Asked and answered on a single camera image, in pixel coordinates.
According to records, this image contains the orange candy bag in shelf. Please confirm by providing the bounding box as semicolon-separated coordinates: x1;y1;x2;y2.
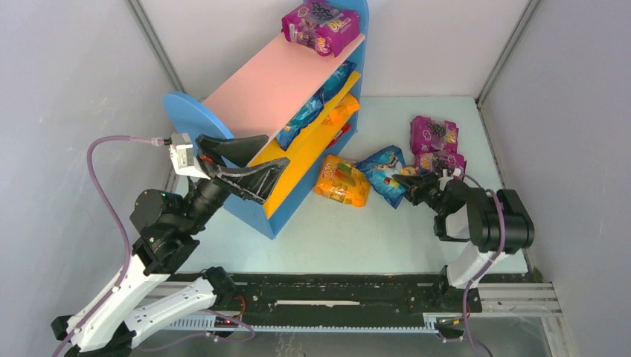
323;93;360;126

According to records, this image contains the blue Slendy candy bag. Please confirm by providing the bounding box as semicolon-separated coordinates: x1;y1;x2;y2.
353;145;420;209

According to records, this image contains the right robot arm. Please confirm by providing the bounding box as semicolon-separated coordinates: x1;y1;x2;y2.
393;173;535;312

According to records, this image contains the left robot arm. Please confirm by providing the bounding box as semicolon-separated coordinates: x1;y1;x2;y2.
51;134;289;356

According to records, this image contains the red candy bag in shelf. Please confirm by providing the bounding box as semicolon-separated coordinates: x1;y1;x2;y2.
327;123;352;148

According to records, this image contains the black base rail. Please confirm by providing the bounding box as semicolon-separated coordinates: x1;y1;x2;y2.
132;268;481;332

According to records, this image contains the orange candy bag on table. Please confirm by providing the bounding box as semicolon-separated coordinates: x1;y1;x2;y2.
313;155;371;208

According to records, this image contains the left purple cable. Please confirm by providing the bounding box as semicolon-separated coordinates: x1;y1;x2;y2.
51;135;173;357

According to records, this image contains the purple candy bag on shelf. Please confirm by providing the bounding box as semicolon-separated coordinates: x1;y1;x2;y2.
281;1;360;57

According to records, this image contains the purple candy bag near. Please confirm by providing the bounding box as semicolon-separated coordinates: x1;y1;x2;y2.
415;150;467;175

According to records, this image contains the purple candy bag far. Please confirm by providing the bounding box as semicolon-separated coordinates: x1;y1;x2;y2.
410;115;459;155

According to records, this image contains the blue wooden shelf unit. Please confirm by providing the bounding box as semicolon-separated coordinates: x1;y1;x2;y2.
163;1;369;238

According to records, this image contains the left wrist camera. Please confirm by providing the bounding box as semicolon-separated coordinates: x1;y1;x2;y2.
168;133;210;179

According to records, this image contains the blue Blendy candy bag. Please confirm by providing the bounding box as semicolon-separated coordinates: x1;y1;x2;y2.
275;90;324;151

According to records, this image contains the blue candy bag in shelf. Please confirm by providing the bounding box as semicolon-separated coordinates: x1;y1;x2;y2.
320;60;356;103

